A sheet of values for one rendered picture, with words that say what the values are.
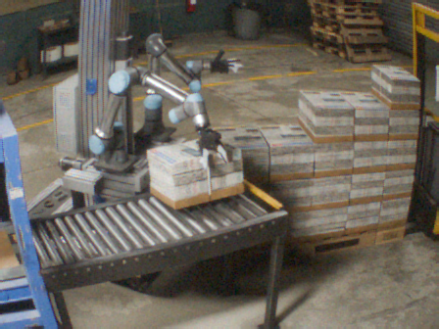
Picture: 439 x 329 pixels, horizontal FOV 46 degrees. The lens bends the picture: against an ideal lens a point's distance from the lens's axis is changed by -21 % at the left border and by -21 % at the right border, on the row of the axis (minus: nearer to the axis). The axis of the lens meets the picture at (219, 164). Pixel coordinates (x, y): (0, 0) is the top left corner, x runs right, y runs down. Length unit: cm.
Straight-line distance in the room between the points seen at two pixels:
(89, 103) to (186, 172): 103
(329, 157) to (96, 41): 165
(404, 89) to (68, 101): 225
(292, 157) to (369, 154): 57
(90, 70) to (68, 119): 37
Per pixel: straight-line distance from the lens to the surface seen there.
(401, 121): 403
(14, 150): 210
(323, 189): 396
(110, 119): 333
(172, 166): 294
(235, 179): 313
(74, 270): 264
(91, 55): 367
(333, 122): 382
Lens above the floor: 222
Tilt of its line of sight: 23 degrees down
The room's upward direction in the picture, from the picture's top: straight up
